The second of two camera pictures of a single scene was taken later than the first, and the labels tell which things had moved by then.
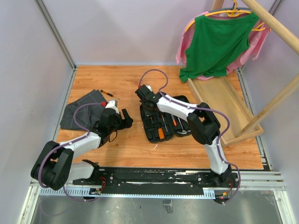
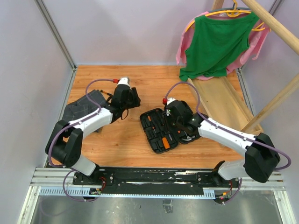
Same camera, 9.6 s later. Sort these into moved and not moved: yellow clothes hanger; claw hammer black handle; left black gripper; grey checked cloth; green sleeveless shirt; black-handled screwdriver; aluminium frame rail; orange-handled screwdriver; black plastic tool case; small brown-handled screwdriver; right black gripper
Moved: right black gripper; black plastic tool case; left black gripper; black-handled screwdriver; orange-handled screwdriver; claw hammer black handle
Not moved: grey checked cloth; aluminium frame rail; yellow clothes hanger; small brown-handled screwdriver; green sleeveless shirt
